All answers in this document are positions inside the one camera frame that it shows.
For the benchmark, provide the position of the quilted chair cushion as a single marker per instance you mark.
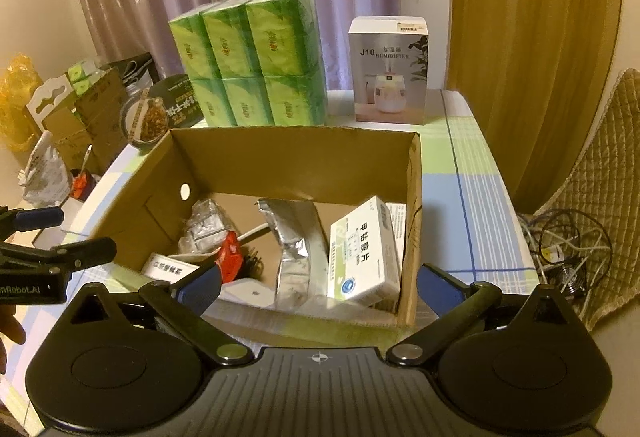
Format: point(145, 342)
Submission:
point(604, 184)

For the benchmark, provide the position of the white power adapter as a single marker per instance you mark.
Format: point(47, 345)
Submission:
point(248, 291)

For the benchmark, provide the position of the white tablets medicine box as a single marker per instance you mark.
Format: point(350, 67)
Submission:
point(363, 261)

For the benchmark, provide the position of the person hand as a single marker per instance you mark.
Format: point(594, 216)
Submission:
point(12, 330)

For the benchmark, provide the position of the long white ointment box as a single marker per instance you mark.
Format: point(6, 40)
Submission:
point(398, 216)

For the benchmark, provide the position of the wire rack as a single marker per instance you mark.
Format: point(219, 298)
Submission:
point(206, 228)

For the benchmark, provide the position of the green white medicine box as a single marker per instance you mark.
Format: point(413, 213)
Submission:
point(164, 268)

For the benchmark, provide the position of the white cutout cardboard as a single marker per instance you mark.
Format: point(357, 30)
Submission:
point(47, 96)

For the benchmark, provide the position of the wooden door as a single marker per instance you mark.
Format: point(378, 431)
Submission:
point(533, 73)

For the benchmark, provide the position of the white humidifier box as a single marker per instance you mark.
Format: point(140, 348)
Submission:
point(389, 61)

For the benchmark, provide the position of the white plastic bag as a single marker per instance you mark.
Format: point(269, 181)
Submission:
point(45, 180)

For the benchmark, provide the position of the large cardboard box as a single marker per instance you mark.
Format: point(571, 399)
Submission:
point(334, 214)

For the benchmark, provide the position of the beige plastic spoon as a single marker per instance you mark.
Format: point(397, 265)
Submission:
point(254, 233)

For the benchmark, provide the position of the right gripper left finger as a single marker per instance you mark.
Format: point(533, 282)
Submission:
point(181, 306)

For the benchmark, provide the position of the yellow plastic bag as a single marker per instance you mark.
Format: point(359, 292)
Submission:
point(18, 83)

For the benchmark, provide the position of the green tissue pack bundle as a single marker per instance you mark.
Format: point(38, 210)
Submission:
point(254, 62)

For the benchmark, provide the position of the black shopping bag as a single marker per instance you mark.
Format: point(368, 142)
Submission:
point(133, 69)

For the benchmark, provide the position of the red candy packet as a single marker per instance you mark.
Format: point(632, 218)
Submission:
point(229, 258)

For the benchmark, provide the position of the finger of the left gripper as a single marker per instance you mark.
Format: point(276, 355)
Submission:
point(74, 256)
point(20, 220)

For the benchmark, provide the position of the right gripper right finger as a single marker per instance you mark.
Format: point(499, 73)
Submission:
point(457, 306)

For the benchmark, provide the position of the brown cardboard boxes stack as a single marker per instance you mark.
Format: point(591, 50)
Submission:
point(92, 121)

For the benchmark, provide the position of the oval instant noodle bowl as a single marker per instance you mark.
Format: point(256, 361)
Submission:
point(151, 113)

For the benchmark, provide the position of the silver foil pouch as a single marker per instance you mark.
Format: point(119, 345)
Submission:
point(304, 262)

